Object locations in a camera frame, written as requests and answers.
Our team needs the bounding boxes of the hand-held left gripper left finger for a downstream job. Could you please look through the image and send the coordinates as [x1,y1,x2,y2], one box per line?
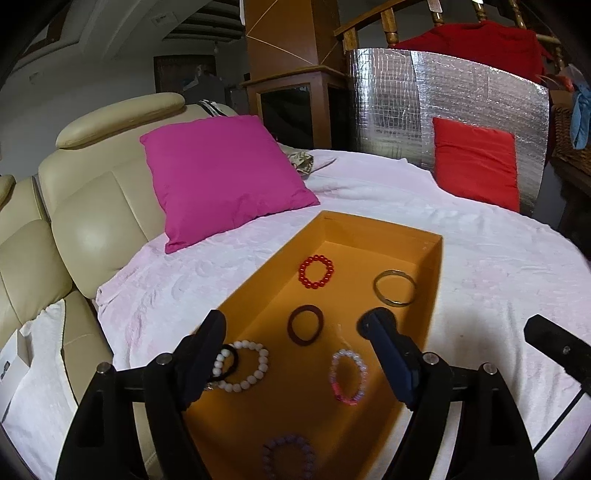
[55,309,227,480]

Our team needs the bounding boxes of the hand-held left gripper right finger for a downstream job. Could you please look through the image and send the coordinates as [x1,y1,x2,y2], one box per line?
[358,309,541,480]

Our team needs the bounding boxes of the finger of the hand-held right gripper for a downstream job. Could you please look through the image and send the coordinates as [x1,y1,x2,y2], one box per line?
[524,314,591,384]

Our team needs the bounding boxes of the black hair tie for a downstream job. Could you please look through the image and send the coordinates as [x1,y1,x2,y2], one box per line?
[205,344,240,386]

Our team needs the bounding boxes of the pink and white bead bracelet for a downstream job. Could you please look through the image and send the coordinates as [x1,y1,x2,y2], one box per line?
[329,348,369,407]

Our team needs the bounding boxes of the gold bangle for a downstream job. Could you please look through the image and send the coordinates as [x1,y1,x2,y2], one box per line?
[373,270,419,306]

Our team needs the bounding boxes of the orange box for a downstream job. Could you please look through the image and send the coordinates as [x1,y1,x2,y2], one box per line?
[182,210,444,480]

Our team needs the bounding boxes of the dark maroon hair tie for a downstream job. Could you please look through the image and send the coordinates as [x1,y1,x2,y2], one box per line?
[287,304,325,346]

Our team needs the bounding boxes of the purple bead bracelet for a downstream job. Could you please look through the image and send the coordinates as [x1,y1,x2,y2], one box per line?
[262,433,318,480]

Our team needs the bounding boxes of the red bead bracelet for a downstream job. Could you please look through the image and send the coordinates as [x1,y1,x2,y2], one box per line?
[298,254,334,291]

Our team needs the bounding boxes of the white towel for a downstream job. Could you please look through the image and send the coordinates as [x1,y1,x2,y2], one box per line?
[0,298,79,462]

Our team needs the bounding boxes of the pink pillow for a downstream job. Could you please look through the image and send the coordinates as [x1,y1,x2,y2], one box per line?
[140,114,321,254]

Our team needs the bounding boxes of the beige leather sofa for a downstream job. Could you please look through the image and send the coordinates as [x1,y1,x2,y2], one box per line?
[0,91,241,480]

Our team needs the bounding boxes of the red pillow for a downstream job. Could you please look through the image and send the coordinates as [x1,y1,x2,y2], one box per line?
[431,117,522,213]

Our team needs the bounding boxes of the wicker basket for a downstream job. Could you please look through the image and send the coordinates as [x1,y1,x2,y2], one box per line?
[549,104,591,176]

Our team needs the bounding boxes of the patterned cloth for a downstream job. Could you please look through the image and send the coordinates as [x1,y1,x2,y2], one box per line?
[284,148,317,178]

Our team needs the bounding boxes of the blue cloth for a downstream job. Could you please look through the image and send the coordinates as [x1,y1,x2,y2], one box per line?
[570,85,591,151]

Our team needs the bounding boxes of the striped cloth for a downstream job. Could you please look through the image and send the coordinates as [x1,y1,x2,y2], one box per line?
[198,99,232,118]

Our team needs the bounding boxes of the silver foil panel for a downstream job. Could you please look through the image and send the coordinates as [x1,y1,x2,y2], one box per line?
[346,46,550,217]

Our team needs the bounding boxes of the dark hanging garment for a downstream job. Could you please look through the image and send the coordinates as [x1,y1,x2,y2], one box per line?
[182,65,227,104]

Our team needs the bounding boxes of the red cloth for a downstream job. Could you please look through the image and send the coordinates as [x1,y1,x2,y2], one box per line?
[392,21,555,84]

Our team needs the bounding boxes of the wooden cabinet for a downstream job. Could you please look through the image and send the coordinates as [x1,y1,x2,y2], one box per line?
[240,0,352,151]

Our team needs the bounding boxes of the wooden railing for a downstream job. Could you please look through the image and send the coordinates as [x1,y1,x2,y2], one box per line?
[333,0,568,75]

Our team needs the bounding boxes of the black cable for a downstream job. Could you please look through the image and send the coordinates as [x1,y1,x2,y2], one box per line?
[531,381,591,453]

